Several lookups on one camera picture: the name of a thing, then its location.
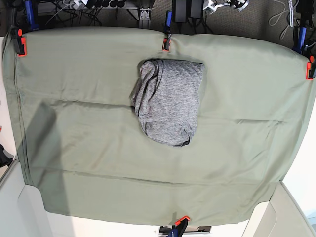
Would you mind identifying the grey heathered T-shirt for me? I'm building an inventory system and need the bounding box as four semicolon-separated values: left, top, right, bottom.
131;59;205;147

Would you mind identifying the green table cloth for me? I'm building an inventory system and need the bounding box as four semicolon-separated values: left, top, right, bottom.
2;27;316;226

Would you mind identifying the bottom orange black clamp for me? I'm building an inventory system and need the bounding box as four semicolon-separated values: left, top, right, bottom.
167;216;190;237

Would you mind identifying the black power adapter left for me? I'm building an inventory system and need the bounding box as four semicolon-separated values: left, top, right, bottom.
173;0;187;23

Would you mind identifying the black power adapter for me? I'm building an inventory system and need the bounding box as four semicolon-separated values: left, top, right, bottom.
189;0;204;19
173;0;187;23

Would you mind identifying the black power adapter right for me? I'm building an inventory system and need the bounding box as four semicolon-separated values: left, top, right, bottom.
189;0;204;19

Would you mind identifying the white power strip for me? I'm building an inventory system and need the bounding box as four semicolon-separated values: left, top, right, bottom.
62;0;88;10

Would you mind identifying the right orange black clamp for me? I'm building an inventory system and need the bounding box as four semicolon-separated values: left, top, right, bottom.
306;56;316;80

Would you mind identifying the aluminium frame bracket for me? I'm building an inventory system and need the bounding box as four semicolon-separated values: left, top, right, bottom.
139;8;151;29

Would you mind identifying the blue clamp handle centre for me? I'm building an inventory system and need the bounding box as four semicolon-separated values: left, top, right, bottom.
164;10;172;34

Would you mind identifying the blue clamp handle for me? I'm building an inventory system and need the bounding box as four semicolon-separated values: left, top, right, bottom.
164;10;172;34
292;26;308;55
24;0;40;31

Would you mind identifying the blue clamp handle left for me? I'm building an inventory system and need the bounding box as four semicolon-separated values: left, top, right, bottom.
24;0;40;31

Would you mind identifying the blue clamp handle right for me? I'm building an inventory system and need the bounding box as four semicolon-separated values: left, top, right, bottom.
292;26;308;55

